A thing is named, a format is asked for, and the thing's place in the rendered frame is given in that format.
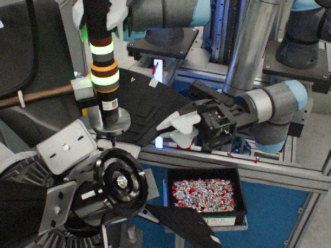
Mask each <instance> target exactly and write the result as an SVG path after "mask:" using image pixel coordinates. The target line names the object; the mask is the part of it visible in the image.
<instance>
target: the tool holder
mask: <svg viewBox="0 0 331 248"><path fill-rule="evenodd" d="M85 79H89V78H88V77H82V78H79V79H74V80H71V84H72V85H73V91H74V93H73V94H74V98H75V100H77V101H78V102H79V106H80V109H86V113H87V118H88V121H89V123H90V126H91V128H92V129H93V130H94V131H95V133H97V134H98V135H103V136H117V135H120V134H122V133H124V132H125V131H126V130H128V128H129V126H130V123H131V122H130V115H129V112H128V111H127V110H125V109H122V108H120V107H119V120H118V121H117V122H116V123H113V124H106V123H104V122H102V119H101V114H100V110H99V106H98V105H99V103H98V98H97V96H96V92H95V90H94V88H93V86H92V84H91V83H90V84H87V85H83V86H80V85H79V84H78V82H79V80H85Z"/></svg>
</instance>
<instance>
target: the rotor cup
mask: <svg viewBox="0 0 331 248"><path fill-rule="evenodd" d="M120 175H122V176H124V177H125V178H126V180H127V186H126V187H125V188H121V187H120V186H119V184H118V177H119V176H120ZM74 178H75V179H77V180H76V184H77V185H76V189H75V190H76V191H75V194H74V197H73V200H72V203H71V207H70V211H69V215H68V216H67V221H66V222H65V223H64V224H63V225H62V226H59V227H57V230H58V231H60V232H61V233H63V234H65V235H66V236H68V237H71V238H73V239H87V238H90V237H93V236H95V235H98V234H100V224H102V225H103V224H104V226H105V228H106V226H107V225H108V224H113V222H115V221H118V220H122V219H124V218H125V219H129V218H133V217H135V216H136V215H137V214H138V213H140V212H141V211H142V210H143V209H144V207H145V205H146V202H147V197H148V185H147V179H146V176H145V174H144V170H143V168H142V166H141V164H140V163H139V162H138V161H137V160H136V159H135V157H134V156H132V155H131V154H130V153H129V152H128V151H126V150H124V149H119V148H107V149H105V150H103V151H101V152H100V153H99V154H97V155H96V156H94V157H92V158H89V159H85V160H83V161H79V162H78V163H77V164H75V165H74V166H72V167H70V168H69V169H67V170H65V171H64V172H63V173H61V174H58V176H55V175H54V173H53V172H52V171H51V172H50V174H49V175H48V177H47V179H46V183H45V185H44V186H45V187H50V186H53V185H56V184H59V183H61V182H66V181H69V180H72V179H74ZM93 190H94V193H95V195H93V196H91V197H88V198H85V199H83V198H82V195H84V194H86V193H88V192H91V191H93Z"/></svg>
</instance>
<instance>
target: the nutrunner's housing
mask: <svg viewBox="0 0 331 248"><path fill-rule="evenodd" d="M96 94H97V98H98V103H99V110H100V114H101V119H102V122H104V123H106V124H113V123H116V122H117V121H118V120H119V101H118V89H116V90H114V91H112V92H109V93H101V92H98V91H96Z"/></svg>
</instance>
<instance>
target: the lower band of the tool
mask: <svg viewBox="0 0 331 248"><path fill-rule="evenodd" d="M114 60H115V62H114V63H113V65H111V66H109V67H96V66H94V65H93V63H92V62H93V61H91V62H90V67H91V68H92V69H94V70H96V71H109V70H112V69H113V68H115V67H116V66H117V65H118V62H117V60H116V59H115V58H114ZM116 74H117V73H116ZM114 75H115V74H114ZM114 75H113V76H114ZM95 77H96V76H95ZM110 77H112V76H110ZM98 78H100V79H106V78H109V77H105V78H101V77H98ZM118 86H119V85H118ZM117 88H118V87H117ZM117 88H116V89H117ZM94 89H95V88H94ZM116 89H114V90H116ZM95 90H96V89H95ZM114 90H111V91H107V92H102V91H98V90H96V91H98V92H101V93H109V92H112V91H114Z"/></svg>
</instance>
